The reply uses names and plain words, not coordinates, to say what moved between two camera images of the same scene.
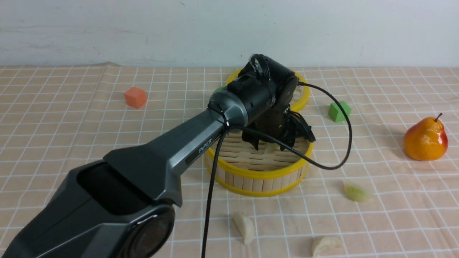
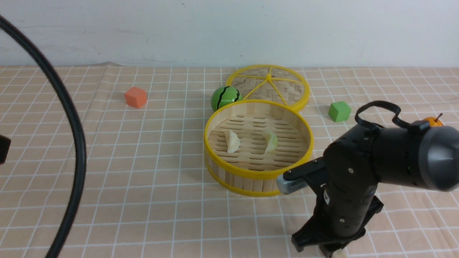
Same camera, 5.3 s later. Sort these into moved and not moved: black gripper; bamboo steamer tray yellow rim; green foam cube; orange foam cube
Moved: black gripper
Not moved: bamboo steamer tray yellow rim; green foam cube; orange foam cube
